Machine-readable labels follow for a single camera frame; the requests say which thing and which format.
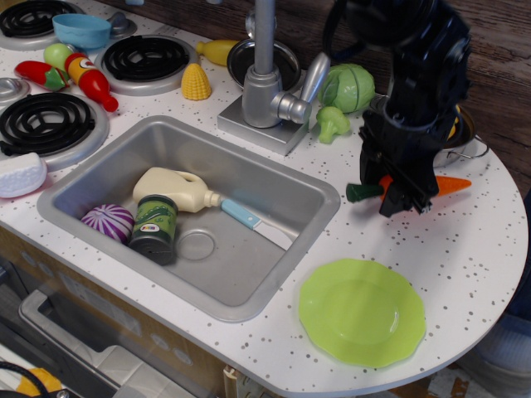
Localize purple toy onion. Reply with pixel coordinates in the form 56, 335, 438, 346
80, 204, 134, 245

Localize grey toy sink basin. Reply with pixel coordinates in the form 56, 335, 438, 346
37, 116, 341, 322

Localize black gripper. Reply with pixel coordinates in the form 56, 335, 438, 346
359, 106, 456, 217

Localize green toy broccoli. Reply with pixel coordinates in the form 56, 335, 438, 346
316, 106, 350, 143

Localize red toy ketchup bottle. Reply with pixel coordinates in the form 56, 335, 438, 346
65, 53, 119, 113

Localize grey oven door handle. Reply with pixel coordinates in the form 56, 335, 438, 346
18, 290, 146, 397

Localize green toy cabbage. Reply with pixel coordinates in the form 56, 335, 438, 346
318, 64, 375, 114

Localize red toy chili pepper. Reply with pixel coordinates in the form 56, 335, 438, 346
14, 61, 70, 92

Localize orange toy carrot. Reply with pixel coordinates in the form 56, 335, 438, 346
345, 174, 473, 204

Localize middle black stove burner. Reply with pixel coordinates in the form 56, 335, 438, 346
95, 35, 199, 96

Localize silver stove knob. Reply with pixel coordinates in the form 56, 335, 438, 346
0, 77, 31, 107

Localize light green plastic plate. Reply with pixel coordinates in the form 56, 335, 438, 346
298, 259, 426, 368

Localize silver toy faucet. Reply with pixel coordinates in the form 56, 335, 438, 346
217, 1, 330, 156

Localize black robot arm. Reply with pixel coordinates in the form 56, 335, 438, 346
323, 1, 470, 217

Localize blue handled toy knife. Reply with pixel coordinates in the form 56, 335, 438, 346
221, 199, 292, 250

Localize yellow toy bell pepper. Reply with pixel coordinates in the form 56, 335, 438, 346
447, 105, 460, 141

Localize steel pot with handles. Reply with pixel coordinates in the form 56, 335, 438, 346
360, 96, 490, 171

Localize cream toy jug bottle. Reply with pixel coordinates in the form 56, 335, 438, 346
133, 167, 222, 213

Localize yellow toy squash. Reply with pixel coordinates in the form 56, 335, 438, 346
196, 39, 239, 66

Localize yellow toy at bottom left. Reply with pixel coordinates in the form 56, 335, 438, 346
15, 366, 63, 397

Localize yellow toy corn cob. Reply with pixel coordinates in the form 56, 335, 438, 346
181, 63, 212, 100

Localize green toy apple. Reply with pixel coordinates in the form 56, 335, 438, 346
43, 43, 73, 70

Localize back left black burner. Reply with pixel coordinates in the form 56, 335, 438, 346
1, 1, 84, 51

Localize silver knob behind bowl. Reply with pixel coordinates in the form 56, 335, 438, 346
107, 12, 137, 40

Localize blue plastic bowl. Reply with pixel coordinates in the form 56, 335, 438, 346
52, 13, 111, 50

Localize front left black burner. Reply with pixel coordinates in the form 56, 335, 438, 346
1, 93, 110, 171

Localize green pickle jar toy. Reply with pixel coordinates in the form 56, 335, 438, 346
129, 195, 178, 265

